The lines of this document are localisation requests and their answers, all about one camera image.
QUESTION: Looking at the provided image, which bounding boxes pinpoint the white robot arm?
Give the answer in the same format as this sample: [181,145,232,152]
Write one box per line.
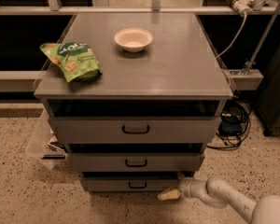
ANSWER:
[158,176,280,224]

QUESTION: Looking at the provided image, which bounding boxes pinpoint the metal diagonal rod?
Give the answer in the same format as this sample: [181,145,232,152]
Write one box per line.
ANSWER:
[241,0,280,75]

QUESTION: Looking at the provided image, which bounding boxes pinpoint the green snack bag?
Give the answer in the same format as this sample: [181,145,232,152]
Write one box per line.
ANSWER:
[40,42,102,82]

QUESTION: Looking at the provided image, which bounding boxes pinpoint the white paper bowl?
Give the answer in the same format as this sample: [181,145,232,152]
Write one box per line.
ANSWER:
[114,28,153,53]

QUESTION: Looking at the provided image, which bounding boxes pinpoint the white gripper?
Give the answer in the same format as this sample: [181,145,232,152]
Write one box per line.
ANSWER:
[158,172,207,201]

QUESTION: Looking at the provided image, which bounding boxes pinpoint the grey top drawer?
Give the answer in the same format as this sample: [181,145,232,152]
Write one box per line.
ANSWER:
[49,117,220,144]

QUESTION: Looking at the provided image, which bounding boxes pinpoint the black cable bundle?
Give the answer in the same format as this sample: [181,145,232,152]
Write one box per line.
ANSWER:
[206,98,252,151]

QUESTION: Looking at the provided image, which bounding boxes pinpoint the grey drawer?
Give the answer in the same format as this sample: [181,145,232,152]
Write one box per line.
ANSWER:
[80,176,178,192]
[70,153,204,172]
[49,117,220,144]

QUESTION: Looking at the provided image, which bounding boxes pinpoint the white power strip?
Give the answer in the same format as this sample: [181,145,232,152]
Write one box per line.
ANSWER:
[226,0,253,13]

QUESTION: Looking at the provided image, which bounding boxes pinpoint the grey drawer cabinet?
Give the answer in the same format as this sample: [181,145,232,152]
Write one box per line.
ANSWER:
[35,13,232,178]

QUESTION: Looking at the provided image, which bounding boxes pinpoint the dark cabinet at right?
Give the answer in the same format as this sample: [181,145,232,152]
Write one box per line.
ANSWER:
[255,45,280,136]

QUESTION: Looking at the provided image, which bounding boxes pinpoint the grey bottom drawer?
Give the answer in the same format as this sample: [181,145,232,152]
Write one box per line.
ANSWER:
[80,176,178,192]

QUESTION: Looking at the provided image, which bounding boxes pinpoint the grey middle drawer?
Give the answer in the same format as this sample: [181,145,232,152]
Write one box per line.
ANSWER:
[70,153,204,172]

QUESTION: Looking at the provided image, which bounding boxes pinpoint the white power cable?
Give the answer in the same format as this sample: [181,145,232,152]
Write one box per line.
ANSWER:
[216,10,248,60]

